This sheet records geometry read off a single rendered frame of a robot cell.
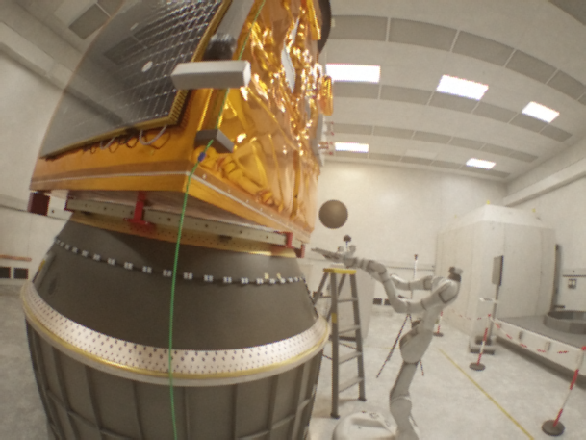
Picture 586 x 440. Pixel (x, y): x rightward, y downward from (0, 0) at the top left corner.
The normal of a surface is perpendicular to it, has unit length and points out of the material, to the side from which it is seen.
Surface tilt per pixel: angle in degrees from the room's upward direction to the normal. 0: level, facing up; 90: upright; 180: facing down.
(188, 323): 62
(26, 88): 90
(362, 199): 90
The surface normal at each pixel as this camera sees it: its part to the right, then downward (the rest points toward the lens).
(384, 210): -0.21, -0.16
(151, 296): 0.36, -0.54
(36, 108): 0.97, 0.09
